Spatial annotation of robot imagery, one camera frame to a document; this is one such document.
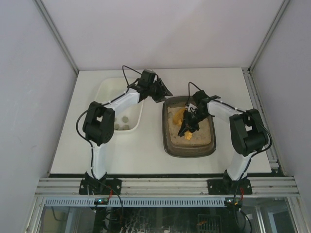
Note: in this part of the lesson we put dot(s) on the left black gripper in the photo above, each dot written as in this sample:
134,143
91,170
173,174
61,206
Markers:
158,89

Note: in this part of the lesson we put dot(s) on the orange litter scoop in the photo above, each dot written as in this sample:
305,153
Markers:
177,120

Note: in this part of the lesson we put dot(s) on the aluminium front rail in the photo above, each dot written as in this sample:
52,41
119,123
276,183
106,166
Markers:
171,187

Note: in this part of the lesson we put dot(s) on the dark grey litter box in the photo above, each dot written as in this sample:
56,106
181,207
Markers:
184,151

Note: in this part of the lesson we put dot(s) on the beige pellet litter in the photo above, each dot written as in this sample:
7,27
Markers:
199,138

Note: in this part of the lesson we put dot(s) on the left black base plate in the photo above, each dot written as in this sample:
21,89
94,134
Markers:
102,187

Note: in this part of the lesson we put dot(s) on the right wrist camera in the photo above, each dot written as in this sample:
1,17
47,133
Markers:
192,106

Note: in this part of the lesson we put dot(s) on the grey slotted cable duct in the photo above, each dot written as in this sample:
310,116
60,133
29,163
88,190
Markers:
137,202

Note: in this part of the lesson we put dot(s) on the left aluminium frame post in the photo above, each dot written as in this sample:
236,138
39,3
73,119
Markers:
56,34

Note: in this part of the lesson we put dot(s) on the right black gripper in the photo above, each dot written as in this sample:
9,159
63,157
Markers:
191,119

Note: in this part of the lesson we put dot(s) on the aluminium frame post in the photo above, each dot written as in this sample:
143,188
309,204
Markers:
56,34
273,26

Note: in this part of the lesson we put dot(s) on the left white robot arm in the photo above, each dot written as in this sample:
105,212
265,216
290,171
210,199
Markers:
99,122

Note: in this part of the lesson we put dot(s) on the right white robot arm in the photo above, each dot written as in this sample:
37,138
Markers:
248,134

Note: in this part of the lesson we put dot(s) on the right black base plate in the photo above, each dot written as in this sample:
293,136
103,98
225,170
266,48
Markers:
218,187

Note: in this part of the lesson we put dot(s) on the right aluminium frame post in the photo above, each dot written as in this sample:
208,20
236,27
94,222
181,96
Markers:
273,26

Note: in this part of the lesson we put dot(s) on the right aluminium side rail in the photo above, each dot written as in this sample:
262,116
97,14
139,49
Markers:
257,103

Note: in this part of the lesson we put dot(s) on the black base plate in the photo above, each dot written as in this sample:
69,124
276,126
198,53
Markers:
218,187
102,187

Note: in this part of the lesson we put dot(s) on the white plastic tray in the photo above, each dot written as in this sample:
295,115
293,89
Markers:
114,93

